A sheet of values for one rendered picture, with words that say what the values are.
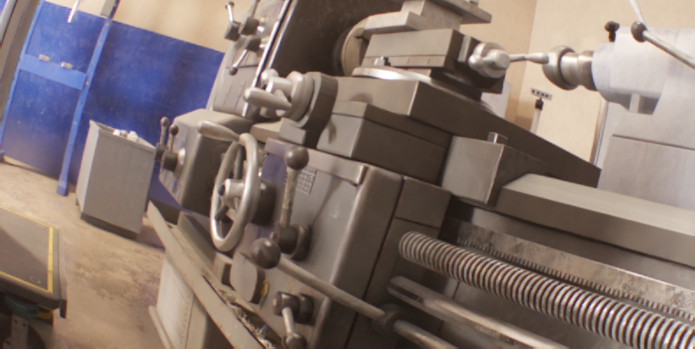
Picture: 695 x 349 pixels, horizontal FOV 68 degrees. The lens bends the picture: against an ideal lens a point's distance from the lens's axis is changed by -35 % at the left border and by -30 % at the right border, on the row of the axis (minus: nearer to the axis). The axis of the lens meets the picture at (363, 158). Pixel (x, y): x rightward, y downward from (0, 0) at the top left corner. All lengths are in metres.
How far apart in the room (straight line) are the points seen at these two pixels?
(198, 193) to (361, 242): 1.03
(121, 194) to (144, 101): 1.46
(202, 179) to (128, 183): 1.95
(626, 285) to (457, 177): 0.42
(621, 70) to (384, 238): 0.46
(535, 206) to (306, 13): 1.22
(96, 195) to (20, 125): 1.62
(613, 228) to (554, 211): 0.13
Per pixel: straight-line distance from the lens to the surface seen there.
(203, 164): 1.93
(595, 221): 0.78
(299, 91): 1.08
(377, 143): 1.00
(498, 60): 1.04
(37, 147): 5.18
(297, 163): 0.98
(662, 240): 0.70
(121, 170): 3.82
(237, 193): 1.19
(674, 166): 0.83
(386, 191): 0.96
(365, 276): 0.97
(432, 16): 1.26
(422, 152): 1.03
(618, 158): 0.91
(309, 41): 1.97
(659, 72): 1.00
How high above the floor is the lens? 0.78
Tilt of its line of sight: 1 degrees up
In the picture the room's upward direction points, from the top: 18 degrees clockwise
